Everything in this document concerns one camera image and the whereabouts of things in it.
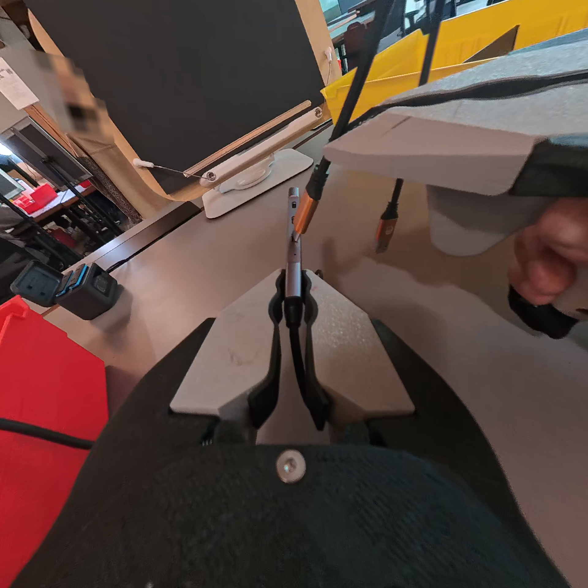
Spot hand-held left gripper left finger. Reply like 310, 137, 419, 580
169, 269, 283, 430

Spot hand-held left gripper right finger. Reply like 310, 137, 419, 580
303, 269, 416, 430

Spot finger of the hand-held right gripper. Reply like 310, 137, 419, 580
323, 83, 588, 256
374, 40, 588, 113

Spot yellow plastic bin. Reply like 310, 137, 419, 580
320, 0, 588, 120

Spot black hub cable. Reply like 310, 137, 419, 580
285, 296, 322, 416

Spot black usb-c cable orange plugs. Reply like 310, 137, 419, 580
292, 0, 448, 254

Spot red plastic bin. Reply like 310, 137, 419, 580
0, 295, 109, 588

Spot person's right hand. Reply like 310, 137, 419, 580
507, 198, 588, 307

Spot dark battery charger case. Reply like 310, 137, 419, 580
10, 259, 125, 321

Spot silver monitor stand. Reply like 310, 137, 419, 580
202, 148, 314, 219

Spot small red bin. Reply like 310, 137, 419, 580
11, 184, 59, 215

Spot black computer monitor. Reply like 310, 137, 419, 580
21, 0, 343, 201

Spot dark framed screen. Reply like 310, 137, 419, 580
9, 117, 92, 184

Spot thick black cable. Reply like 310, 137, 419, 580
0, 417, 96, 450

